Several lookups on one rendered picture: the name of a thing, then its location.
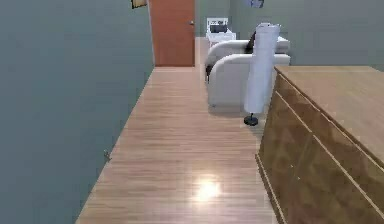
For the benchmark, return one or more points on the white sofa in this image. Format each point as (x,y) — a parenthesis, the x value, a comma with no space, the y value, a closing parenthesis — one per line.
(230,80)

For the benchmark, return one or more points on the orange-brown room door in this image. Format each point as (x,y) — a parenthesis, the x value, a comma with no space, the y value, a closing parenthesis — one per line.
(171,33)

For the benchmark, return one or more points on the white floor lamp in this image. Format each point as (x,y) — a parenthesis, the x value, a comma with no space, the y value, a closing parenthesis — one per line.
(261,66)

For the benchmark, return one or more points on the brown wooden chest of drawers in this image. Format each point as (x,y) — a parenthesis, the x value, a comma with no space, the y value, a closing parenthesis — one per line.
(333,143)

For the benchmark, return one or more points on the framed wall picture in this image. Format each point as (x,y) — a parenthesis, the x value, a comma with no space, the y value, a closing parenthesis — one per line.
(138,3)

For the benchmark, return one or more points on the blue wall picture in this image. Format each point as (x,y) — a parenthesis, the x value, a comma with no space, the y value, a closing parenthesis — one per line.
(255,2)

